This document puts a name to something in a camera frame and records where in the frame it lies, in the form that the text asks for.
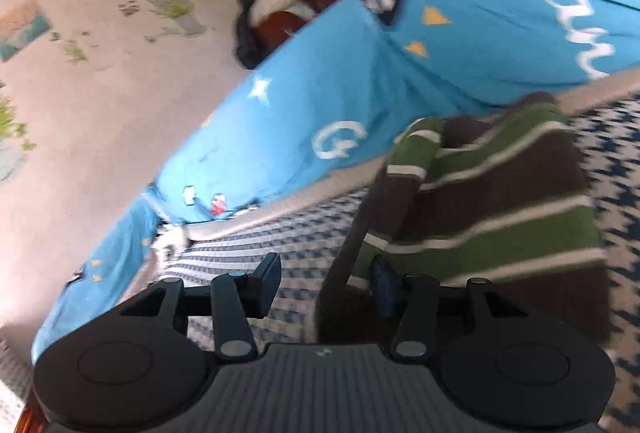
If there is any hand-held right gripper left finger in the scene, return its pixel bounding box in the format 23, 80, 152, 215
117, 252, 283, 361

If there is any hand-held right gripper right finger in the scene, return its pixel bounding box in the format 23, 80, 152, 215
370, 254, 507, 361

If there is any green brown striped t-shirt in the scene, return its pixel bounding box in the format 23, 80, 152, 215
317, 92, 614, 355

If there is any blue printed sofa back cover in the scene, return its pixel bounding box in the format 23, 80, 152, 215
30, 0, 640, 364

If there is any houndstooth sofa seat cover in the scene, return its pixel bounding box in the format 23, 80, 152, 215
147, 94, 640, 433

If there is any flower pot wall sticker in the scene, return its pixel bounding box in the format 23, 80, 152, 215
144, 0, 209, 40

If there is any green plant wall sticker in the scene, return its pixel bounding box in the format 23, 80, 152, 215
0, 97, 37, 184

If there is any seaside wall picture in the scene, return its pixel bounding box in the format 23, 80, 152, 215
0, 0, 54, 64

